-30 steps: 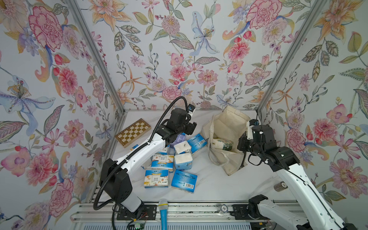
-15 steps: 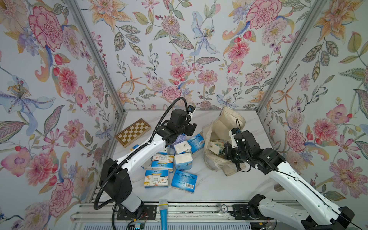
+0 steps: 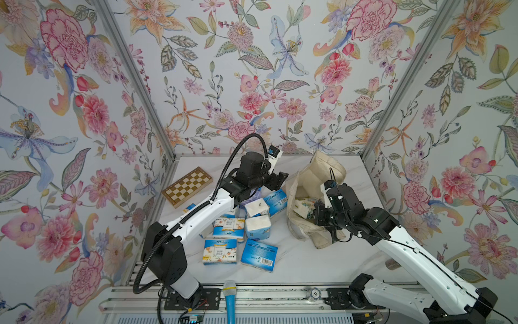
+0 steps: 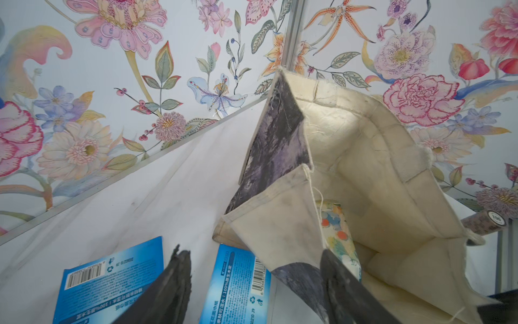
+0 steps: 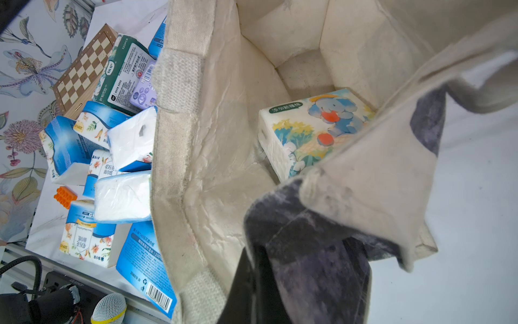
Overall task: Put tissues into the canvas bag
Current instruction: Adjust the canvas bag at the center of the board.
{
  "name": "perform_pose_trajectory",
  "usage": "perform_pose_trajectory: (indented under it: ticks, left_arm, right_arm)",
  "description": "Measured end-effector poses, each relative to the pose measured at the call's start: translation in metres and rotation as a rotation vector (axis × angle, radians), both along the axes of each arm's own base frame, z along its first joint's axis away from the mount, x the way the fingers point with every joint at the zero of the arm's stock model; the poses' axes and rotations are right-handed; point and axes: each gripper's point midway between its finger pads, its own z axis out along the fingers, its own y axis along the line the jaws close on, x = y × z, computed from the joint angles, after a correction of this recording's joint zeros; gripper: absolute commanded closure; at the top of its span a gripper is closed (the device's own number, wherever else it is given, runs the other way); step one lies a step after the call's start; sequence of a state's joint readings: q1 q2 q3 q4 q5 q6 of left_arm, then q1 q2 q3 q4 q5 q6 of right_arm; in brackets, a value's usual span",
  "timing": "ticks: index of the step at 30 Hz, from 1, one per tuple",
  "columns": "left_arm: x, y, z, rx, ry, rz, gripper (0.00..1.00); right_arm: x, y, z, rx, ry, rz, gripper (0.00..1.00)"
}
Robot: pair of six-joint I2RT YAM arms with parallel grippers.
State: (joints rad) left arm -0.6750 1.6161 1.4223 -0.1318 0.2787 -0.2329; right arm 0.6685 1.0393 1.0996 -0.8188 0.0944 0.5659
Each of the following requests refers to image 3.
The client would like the cartoon print tissue pack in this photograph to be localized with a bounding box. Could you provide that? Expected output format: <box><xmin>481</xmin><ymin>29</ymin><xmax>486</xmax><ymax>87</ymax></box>
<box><xmin>293</xmin><ymin>197</ymin><xmax>318</xmax><ymax>220</ymax></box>

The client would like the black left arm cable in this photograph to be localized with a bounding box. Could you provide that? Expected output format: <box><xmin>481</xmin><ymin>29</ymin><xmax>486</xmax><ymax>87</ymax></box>
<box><xmin>132</xmin><ymin>132</ymin><xmax>270</xmax><ymax>295</ymax></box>

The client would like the purple tissue pack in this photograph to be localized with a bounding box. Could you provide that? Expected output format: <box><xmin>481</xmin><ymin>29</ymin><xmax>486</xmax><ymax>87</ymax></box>
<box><xmin>240</xmin><ymin>188</ymin><xmax>262</xmax><ymax>207</ymax></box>

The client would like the silver round knob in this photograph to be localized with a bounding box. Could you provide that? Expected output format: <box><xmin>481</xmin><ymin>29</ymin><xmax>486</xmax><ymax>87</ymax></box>
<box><xmin>306</xmin><ymin>288</ymin><xmax>322</xmax><ymax>303</ymax></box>

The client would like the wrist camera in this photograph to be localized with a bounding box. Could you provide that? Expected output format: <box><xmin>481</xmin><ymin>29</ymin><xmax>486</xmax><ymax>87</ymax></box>
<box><xmin>267</xmin><ymin>145</ymin><xmax>283</xmax><ymax>174</ymax></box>
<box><xmin>321</xmin><ymin>180</ymin><xmax>336</xmax><ymax>209</ymax></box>

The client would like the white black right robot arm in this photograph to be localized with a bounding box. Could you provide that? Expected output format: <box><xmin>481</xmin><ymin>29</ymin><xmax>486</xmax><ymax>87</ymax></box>
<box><xmin>314</xmin><ymin>180</ymin><xmax>498</xmax><ymax>323</ymax></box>

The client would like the blue tissue pack front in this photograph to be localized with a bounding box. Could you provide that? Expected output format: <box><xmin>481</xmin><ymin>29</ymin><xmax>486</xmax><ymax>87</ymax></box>
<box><xmin>241</xmin><ymin>239</ymin><xmax>278</xmax><ymax>272</ymax></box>

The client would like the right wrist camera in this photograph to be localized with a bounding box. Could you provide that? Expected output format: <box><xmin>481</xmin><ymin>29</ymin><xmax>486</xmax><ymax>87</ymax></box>
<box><xmin>321</xmin><ymin>180</ymin><xmax>336</xmax><ymax>209</ymax></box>

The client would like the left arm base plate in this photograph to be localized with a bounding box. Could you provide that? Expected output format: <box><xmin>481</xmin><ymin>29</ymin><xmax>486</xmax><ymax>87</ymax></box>
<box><xmin>163</xmin><ymin>287</ymin><xmax>221</xmax><ymax>311</ymax></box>

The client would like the blue microphone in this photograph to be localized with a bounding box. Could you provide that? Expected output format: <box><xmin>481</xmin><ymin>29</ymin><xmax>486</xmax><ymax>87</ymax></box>
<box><xmin>222</xmin><ymin>280</ymin><xmax>237</xmax><ymax>324</ymax></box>

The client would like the white blue tissue cube pack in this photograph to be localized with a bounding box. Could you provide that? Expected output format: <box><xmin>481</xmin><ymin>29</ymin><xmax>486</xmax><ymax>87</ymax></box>
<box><xmin>245</xmin><ymin>215</ymin><xmax>272</xmax><ymax>241</ymax></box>

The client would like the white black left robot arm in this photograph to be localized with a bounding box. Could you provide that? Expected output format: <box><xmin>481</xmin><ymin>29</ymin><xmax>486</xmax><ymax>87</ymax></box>
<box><xmin>132</xmin><ymin>146</ymin><xmax>288</xmax><ymax>300</ymax></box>

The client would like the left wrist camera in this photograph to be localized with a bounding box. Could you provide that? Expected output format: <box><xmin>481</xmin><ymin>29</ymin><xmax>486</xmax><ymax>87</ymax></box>
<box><xmin>267</xmin><ymin>145</ymin><xmax>283</xmax><ymax>174</ymax></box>

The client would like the orange white tissue pack middle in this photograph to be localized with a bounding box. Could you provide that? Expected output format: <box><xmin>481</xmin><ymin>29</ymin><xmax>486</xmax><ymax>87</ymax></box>
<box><xmin>213</xmin><ymin>217</ymin><xmax>246</xmax><ymax>242</ymax></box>

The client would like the aluminium front rail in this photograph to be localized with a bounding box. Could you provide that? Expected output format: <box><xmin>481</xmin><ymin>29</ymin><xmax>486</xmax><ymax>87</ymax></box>
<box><xmin>100</xmin><ymin>283</ymin><xmax>432</xmax><ymax>318</ymax></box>

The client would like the small white tissue pack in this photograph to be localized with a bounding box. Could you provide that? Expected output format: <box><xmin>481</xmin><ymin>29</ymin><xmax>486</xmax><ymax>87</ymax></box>
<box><xmin>245</xmin><ymin>198</ymin><xmax>270</xmax><ymax>218</ymax></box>

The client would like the beige canvas tote bag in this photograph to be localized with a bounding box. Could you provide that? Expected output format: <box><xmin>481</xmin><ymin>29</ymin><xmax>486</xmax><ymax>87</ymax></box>
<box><xmin>286</xmin><ymin>151</ymin><xmax>347</xmax><ymax>249</ymax></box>

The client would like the brown cylinder roll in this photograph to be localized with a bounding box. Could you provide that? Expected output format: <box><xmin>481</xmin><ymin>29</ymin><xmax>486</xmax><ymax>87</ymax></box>
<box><xmin>385</xmin><ymin>259</ymin><xmax>401</xmax><ymax>271</ymax></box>

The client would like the wooden chessboard box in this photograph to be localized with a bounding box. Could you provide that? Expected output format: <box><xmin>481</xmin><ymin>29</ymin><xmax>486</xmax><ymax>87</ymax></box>
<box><xmin>161</xmin><ymin>167</ymin><xmax>213</xmax><ymax>208</ymax></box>

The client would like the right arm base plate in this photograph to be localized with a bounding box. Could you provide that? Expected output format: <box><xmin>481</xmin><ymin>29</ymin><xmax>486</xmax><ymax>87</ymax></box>
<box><xmin>325</xmin><ymin>287</ymin><xmax>353</xmax><ymax>311</ymax></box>

